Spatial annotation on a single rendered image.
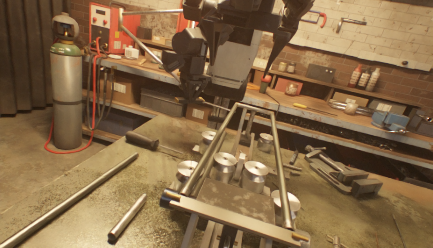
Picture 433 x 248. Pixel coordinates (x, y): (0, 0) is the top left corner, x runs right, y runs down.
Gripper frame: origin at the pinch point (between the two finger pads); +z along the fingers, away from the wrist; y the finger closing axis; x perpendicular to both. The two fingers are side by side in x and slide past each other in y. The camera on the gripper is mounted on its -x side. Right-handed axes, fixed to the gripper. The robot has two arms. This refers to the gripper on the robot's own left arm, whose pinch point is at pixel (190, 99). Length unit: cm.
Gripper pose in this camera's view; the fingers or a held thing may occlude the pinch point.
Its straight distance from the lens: 74.9
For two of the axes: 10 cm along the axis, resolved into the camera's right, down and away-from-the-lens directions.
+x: 8.0, -0.4, 6.0
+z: -2.1, 9.2, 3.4
